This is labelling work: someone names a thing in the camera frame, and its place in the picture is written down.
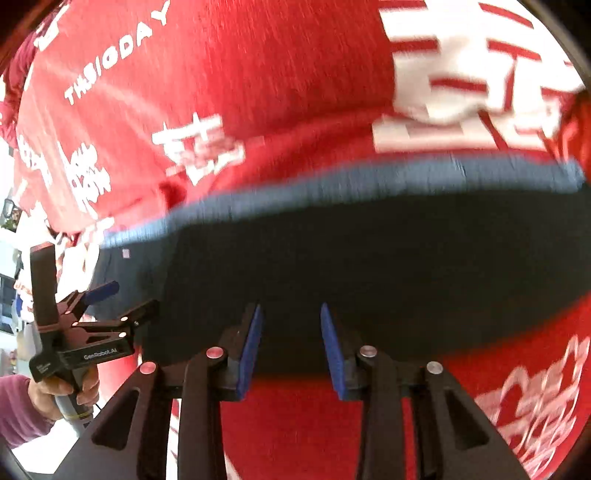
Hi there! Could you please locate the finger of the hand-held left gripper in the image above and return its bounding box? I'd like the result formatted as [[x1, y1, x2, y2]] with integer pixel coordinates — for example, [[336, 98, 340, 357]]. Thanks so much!
[[71, 299, 160, 343], [56, 281, 121, 320]]

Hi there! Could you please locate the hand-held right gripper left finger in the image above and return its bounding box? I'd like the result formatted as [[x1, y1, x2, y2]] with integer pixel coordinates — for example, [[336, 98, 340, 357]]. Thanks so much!
[[53, 302, 265, 480]]

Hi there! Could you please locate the red printed blanket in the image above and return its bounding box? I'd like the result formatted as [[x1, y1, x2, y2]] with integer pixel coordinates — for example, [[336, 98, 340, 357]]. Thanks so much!
[[0, 0, 591, 480]]

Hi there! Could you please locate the black pants grey waistband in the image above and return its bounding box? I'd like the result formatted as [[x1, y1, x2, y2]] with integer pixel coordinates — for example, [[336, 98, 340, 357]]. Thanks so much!
[[90, 154, 591, 386]]

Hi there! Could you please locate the person's left forearm purple sleeve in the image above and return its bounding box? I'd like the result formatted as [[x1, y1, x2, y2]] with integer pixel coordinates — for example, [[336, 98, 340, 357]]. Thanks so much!
[[0, 375, 55, 449]]

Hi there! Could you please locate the person's left hand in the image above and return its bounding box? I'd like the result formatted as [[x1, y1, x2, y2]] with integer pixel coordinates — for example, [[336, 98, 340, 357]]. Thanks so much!
[[28, 364, 101, 422]]

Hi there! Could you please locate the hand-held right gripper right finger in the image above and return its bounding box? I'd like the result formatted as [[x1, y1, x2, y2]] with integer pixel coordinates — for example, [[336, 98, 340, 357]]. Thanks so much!
[[320, 302, 532, 480]]

